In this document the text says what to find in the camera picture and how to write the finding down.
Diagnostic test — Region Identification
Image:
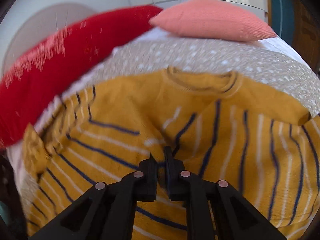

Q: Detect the yellow striped knit sweater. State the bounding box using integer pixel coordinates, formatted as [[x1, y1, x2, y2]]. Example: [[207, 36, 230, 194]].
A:
[[23, 67, 319, 239]]

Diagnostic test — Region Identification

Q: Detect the red floral bolster pillow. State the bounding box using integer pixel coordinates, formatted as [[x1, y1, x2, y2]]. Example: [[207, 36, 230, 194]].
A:
[[1, 5, 162, 149]]

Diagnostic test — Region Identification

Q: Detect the beige heart pattern blanket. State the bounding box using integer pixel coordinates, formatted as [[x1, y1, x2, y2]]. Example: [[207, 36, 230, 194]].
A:
[[18, 37, 320, 221]]

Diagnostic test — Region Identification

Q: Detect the pink knit cushion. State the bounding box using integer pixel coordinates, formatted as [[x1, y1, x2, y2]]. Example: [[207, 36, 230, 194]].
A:
[[149, 0, 277, 42]]

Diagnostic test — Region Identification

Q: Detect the round pale bed headboard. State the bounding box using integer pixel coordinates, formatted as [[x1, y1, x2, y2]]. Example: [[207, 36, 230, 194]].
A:
[[1, 3, 96, 74]]

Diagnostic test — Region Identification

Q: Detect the brown wooden door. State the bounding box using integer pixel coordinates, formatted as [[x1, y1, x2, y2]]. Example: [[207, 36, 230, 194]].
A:
[[292, 0, 319, 74]]

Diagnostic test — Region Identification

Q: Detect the teal curtain in doorway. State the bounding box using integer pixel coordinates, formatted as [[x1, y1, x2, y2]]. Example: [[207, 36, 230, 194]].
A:
[[271, 0, 295, 45]]

